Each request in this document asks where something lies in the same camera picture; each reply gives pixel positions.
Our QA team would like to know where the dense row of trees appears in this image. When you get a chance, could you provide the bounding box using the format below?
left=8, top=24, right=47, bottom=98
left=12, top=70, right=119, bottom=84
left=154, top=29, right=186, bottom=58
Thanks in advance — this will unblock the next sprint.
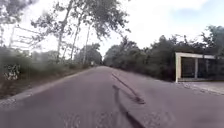
left=102, top=25, right=224, bottom=82

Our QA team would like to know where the grey asphalt road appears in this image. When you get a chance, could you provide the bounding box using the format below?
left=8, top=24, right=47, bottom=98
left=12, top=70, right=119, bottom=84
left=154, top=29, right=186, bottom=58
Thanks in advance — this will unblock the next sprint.
left=0, top=65, right=224, bottom=128

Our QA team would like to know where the group of tall thin trees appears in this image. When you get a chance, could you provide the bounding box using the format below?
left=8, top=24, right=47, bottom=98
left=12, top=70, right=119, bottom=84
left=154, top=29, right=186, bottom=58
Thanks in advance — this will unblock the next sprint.
left=0, top=0, right=132, bottom=68

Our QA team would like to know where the white framed gate structure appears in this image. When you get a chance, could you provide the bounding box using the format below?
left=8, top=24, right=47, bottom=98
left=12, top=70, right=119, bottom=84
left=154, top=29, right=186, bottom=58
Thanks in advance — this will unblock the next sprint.
left=174, top=51, right=224, bottom=84

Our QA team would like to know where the overgrown verge with bushes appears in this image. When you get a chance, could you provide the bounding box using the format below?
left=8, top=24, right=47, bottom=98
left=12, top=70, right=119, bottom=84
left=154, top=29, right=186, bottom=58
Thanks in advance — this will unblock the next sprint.
left=0, top=44, right=96, bottom=100

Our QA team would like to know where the pale road edge strip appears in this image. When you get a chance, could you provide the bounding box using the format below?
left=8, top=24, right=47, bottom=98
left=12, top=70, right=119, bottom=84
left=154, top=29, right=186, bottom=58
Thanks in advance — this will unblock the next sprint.
left=0, top=67, right=98, bottom=108

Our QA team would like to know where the pale concrete driveway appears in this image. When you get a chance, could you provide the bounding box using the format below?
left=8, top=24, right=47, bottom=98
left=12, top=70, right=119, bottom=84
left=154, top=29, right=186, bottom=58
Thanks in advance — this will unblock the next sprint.
left=175, top=80, right=224, bottom=97

